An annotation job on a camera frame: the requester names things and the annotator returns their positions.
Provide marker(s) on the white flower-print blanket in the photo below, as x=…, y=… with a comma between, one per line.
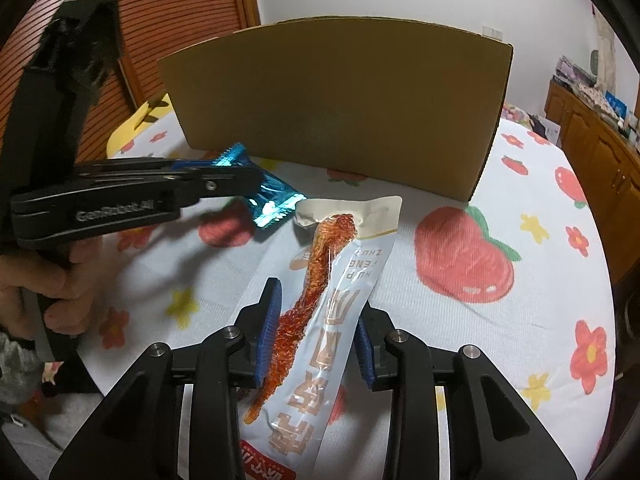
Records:
x=500, y=335

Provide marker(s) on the wooden cabinet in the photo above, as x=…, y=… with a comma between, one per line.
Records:
x=595, y=160

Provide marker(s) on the white wall outlet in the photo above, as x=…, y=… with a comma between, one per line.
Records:
x=492, y=32

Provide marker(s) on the person's left hand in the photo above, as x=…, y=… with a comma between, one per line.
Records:
x=55, y=280

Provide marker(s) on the wooden louvered door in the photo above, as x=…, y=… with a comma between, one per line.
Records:
x=175, y=5

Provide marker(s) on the cream curtain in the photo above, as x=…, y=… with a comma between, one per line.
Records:
x=605, y=45

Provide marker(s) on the white carton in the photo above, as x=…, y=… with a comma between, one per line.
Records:
x=550, y=131

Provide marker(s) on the blue white packets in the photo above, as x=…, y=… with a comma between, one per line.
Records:
x=616, y=105

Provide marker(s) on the purple patterned packets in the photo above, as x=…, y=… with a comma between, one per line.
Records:
x=572, y=70

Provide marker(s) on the shiny blue snack packet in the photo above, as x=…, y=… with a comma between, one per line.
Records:
x=272, y=195

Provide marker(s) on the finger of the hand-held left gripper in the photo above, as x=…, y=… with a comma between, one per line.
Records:
x=150, y=166
x=225, y=185

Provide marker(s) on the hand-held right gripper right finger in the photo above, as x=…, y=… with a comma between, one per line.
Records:
x=364, y=355

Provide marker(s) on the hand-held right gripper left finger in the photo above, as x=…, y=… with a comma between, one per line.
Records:
x=270, y=330

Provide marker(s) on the white red-strip snack packet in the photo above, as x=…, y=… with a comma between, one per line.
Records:
x=345, y=280

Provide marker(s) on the brown cardboard box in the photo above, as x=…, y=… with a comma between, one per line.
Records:
x=340, y=110

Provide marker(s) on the person's grey clothing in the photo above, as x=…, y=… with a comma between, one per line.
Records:
x=55, y=435

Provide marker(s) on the floral quilt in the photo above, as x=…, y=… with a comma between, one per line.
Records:
x=515, y=112

